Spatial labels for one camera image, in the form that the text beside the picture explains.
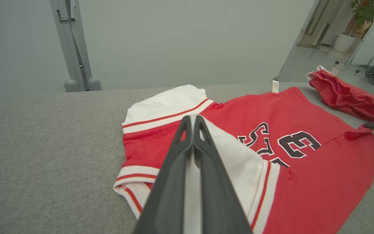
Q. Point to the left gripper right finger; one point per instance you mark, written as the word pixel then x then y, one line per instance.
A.
pixel 219 201

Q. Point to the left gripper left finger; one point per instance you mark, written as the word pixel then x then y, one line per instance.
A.
pixel 167 195

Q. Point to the red shorts white stripe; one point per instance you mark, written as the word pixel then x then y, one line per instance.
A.
pixel 346 96

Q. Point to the red jersey shirt white sleeves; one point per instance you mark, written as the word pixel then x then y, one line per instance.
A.
pixel 320 188

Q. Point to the potted plant white pot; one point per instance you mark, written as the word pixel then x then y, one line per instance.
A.
pixel 344 42

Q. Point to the grey fabric sofa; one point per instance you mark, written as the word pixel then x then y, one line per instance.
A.
pixel 44 162

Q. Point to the grey door frame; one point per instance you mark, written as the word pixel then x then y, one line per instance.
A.
pixel 313 22

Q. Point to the grey metal stand post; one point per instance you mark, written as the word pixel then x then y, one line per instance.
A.
pixel 73 48

